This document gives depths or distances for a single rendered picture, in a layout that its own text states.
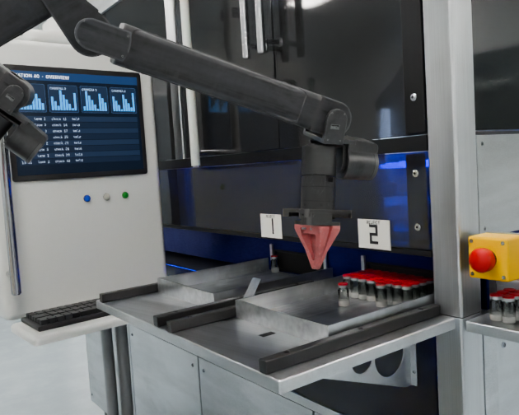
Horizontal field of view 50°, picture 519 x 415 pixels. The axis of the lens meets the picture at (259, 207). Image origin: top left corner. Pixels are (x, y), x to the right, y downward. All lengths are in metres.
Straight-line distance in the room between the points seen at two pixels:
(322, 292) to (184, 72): 0.62
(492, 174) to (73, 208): 1.11
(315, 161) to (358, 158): 0.08
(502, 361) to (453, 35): 0.62
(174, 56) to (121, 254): 1.01
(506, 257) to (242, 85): 0.50
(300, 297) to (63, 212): 0.76
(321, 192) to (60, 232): 0.94
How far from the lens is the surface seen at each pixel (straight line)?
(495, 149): 1.12
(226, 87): 0.82
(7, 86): 1.20
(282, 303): 1.16
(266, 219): 1.40
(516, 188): 1.18
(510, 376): 1.23
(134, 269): 1.75
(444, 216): 1.03
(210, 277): 1.45
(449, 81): 1.03
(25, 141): 1.20
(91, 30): 0.76
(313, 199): 0.90
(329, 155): 0.91
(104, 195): 1.69
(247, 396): 1.64
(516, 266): 1.00
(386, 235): 1.12
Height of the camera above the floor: 1.17
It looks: 4 degrees down
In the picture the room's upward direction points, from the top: 4 degrees counter-clockwise
